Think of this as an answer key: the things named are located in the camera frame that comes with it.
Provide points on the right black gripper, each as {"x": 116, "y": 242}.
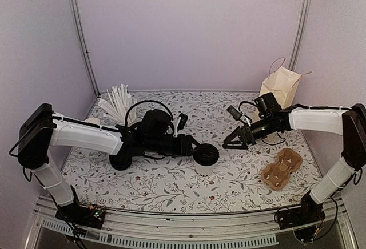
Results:
{"x": 248, "y": 137}

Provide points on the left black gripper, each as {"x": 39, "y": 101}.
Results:
{"x": 185, "y": 148}

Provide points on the black plastic cup lid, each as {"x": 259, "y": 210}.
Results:
{"x": 206, "y": 154}

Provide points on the white paper coffee cup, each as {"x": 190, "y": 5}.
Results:
{"x": 202, "y": 170}

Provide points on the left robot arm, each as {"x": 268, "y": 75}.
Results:
{"x": 155, "y": 136}

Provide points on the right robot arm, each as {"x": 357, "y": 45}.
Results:
{"x": 346, "y": 122}

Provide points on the beige paper takeout bag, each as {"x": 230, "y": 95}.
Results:
{"x": 281, "y": 82}

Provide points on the floral patterned table mat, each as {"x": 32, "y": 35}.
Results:
{"x": 172, "y": 184}

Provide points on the brown cardboard cup carrier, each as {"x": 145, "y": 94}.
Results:
{"x": 276, "y": 175}

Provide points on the stack of black lids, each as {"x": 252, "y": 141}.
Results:
{"x": 120, "y": 164}

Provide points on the bundle of wrapped white straws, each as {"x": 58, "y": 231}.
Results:
{"x": 116, "y": 106}

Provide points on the stack of white paper cups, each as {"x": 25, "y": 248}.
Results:
{"x": 93, "y": 120}

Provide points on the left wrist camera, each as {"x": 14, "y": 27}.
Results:
{"x": 179, "y": 123}

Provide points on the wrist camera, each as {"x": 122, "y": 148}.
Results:
{"x": 238, "y": 116}
{"x": 179, "y": 123}

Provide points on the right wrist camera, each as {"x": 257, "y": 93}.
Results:
{"x": 238, "y": 116}

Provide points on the front aluminium rail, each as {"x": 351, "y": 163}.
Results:
{"x": 133, "y": 229}

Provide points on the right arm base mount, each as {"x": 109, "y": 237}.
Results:
{"x": 308, "y": 212}

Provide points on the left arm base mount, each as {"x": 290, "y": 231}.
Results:
{"x": 91, "y": 216}

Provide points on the right metal frame post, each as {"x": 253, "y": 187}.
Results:
{"x": 304, "y": 11}

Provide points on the metal frame post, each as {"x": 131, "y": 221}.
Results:
{"x": 83, "y": 46}
{"x": 304, "y": 11}

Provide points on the left metal frame post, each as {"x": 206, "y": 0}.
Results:
{"x": 83, "y": 46}

